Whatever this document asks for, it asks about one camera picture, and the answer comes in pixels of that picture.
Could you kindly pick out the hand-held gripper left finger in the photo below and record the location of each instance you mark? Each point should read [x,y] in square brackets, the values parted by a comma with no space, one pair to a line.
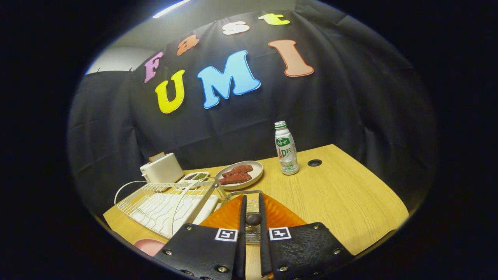
[242,252]

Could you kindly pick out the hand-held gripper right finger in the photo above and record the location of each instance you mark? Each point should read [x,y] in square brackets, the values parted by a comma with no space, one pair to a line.
[264,252]

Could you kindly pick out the pink plate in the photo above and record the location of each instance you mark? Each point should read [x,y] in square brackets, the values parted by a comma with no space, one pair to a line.
[149,247]

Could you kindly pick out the beige round plate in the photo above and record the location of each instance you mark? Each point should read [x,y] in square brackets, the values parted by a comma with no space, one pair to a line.
[255,171]

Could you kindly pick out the brown meat piece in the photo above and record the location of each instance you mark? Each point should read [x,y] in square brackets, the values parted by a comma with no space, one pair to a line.
[239,170]
[235,179]

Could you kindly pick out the white divided bean tray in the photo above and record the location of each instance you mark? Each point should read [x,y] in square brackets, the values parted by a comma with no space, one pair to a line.
[194,177]

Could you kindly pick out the white drip tray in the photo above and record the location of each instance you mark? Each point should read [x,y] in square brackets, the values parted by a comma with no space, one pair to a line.
[155,212]

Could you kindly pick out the white plastic drink bottle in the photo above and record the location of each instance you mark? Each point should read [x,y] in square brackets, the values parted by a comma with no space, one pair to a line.
[287,155]

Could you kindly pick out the white toaster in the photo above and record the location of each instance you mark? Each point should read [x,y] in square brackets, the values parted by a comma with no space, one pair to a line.
[163,171]

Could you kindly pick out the toast slice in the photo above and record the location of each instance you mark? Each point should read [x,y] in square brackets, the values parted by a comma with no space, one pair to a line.
[155,157]

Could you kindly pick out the black backdrop cloth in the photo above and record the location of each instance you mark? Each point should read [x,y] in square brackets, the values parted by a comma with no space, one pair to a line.
[350,97]

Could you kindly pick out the ceiling light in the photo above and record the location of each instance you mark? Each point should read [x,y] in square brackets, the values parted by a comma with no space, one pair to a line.
[171,8]

